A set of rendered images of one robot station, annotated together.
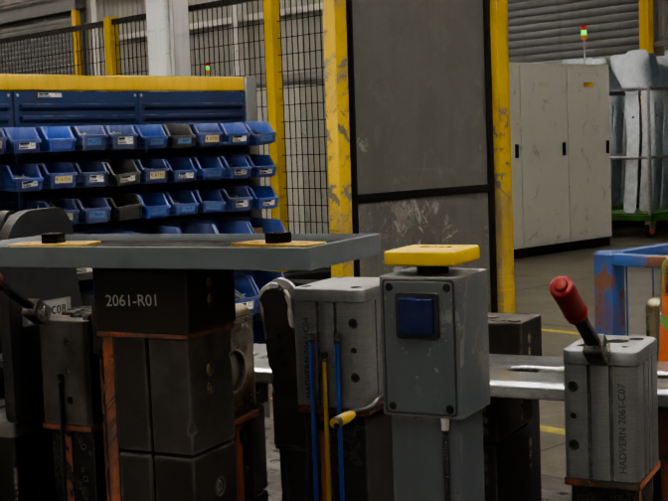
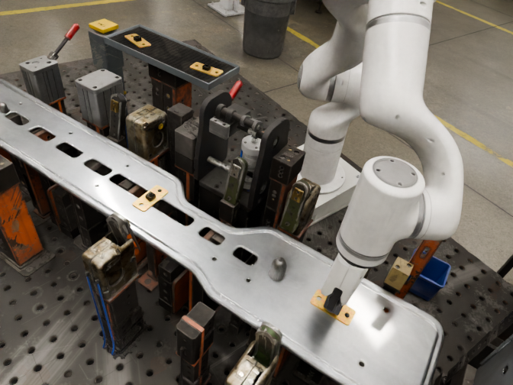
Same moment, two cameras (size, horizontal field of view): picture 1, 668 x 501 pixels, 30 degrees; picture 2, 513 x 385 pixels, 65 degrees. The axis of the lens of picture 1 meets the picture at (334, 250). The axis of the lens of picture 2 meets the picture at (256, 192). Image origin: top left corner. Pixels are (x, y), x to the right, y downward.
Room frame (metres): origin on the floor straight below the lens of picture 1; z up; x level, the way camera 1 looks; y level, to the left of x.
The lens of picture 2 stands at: (2.16, 0.44, 1.67)
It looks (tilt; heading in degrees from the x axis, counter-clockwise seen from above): 43 degrees down; 180
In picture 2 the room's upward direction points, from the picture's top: 9 degrees clockwise
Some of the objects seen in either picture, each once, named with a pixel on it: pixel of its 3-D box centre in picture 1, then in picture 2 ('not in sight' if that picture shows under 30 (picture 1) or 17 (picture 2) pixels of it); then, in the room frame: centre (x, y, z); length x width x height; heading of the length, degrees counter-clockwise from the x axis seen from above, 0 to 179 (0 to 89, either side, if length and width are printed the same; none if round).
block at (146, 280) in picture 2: not in sight; (158, 237); (1.50, 0.22, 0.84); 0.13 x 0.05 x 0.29; 153
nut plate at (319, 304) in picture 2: not in sight; (333, 305); (1.73, 0.62, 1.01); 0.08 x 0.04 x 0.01; 63
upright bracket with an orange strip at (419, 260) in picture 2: not in sight; (398, 293); (1.63, 0.78, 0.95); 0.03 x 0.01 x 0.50; 63
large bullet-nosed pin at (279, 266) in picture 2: not in sight; (278, 269); (1.67, 0.51, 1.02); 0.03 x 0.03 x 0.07
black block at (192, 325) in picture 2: not in sight; (195, 356); (1.79, 0.37, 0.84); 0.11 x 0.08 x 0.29; 153
